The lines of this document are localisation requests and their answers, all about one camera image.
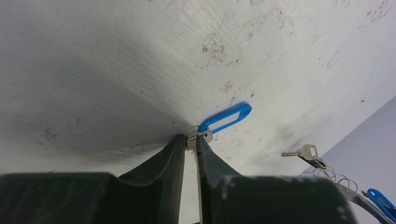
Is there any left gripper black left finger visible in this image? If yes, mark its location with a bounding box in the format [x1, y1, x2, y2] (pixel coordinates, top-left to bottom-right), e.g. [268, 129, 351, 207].
[118, 134, 186, 224]

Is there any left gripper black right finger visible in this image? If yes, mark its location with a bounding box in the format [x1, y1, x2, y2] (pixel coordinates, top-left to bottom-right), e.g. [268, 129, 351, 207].
[196, 136, 242, 224]

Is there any black tagged key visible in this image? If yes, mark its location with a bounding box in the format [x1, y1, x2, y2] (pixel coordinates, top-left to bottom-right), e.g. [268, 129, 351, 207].
[281, 144, 327, 169]

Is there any grey metal keyring disc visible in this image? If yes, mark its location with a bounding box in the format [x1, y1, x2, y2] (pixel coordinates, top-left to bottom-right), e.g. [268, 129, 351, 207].
[300, 167, 395, 224]

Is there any blue key tag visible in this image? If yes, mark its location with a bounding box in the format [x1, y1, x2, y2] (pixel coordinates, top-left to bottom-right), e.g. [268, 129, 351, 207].
[367, 189, 396, 222]

